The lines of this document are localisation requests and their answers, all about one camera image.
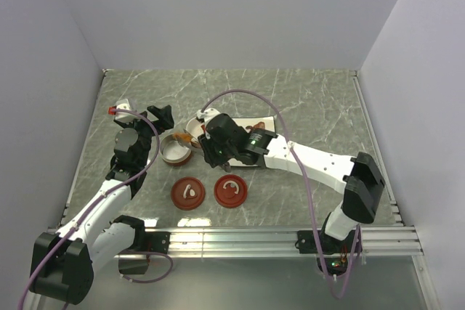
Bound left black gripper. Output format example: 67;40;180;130
120;105;173;167

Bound orange fried nugget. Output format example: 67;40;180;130
174;132;192;144

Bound metal tongs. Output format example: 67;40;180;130
173;132;204;156

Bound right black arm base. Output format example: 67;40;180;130
294;222;363;278

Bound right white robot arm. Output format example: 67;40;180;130
196;109;385;252

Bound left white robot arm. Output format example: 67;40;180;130
24;102;174;305

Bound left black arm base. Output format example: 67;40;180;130
113;216;174;284

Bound white pink bowl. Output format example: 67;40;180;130
185;118;205;149

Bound steel bowl red base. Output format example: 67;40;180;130
160;134;193;166

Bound white rectangular plate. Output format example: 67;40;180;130
228;116;275;167

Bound red lid right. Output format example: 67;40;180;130
214;174;248;208

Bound red lid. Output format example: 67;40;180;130
171;177;206;211
214;174;248;208

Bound red lid left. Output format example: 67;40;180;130
171;177;206;211

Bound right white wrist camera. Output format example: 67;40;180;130
195;108;221;125

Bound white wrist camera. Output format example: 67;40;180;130
195;108;221;125
108;98;136;123

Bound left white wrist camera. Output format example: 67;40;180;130
108;98;136;123

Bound aluminium front rail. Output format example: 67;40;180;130
108;226;424;259

